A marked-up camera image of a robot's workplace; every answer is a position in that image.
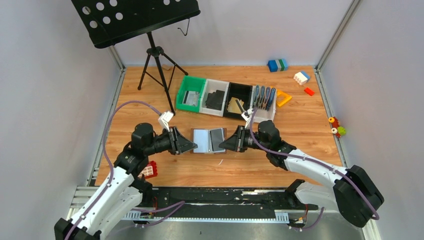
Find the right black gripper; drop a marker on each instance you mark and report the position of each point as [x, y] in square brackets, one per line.
[236, 142]

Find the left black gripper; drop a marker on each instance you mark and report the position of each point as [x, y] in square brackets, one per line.
[179, 143]

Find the brown leather card holder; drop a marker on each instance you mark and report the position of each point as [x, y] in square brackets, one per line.
[208, 140]

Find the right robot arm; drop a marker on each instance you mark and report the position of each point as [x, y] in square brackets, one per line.
[350, 191]

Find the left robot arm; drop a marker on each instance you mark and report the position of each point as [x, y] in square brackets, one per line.
[123, 189]

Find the gold cards in black bin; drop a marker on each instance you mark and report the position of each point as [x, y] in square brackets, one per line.
[236, 106]

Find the silver cards in green bin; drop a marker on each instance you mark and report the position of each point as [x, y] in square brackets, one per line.
[191, 98]

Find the blue card holder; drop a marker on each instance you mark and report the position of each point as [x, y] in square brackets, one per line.
[263, 97]

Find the red white toy brick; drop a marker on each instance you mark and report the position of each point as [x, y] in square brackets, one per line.
[150, 171]

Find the black plastic bin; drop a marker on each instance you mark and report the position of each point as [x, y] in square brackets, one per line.
[241, 91]

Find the white bin with holders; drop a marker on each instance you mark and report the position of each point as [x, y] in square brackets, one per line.
[261, 114]

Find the white plastic bin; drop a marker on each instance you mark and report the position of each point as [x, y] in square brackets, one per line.
[211, 86]

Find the green plastic bin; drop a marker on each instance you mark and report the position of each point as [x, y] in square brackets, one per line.
[190, 83]

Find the blue green block stack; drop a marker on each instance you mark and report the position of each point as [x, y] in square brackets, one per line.
[277, 65]

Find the small red toy brick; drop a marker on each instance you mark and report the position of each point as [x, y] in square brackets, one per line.
[309, 91]

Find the white blue toy block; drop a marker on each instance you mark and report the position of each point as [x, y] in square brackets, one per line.
[302, 78]

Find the red green toy car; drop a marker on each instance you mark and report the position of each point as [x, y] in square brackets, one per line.
[336, 128]

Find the black music stand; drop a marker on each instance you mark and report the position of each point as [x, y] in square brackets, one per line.
[110, 22]

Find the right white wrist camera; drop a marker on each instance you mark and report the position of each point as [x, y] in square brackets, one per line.
[247, 115]

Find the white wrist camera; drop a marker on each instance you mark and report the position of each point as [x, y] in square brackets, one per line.
[164, 120]
[247, 115]

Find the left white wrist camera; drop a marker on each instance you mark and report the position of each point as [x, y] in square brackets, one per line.
[164, 120]

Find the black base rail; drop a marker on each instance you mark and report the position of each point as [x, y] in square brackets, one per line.
[220, 203]

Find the yellow plastic frame block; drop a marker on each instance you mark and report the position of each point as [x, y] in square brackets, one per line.
[281, 97]

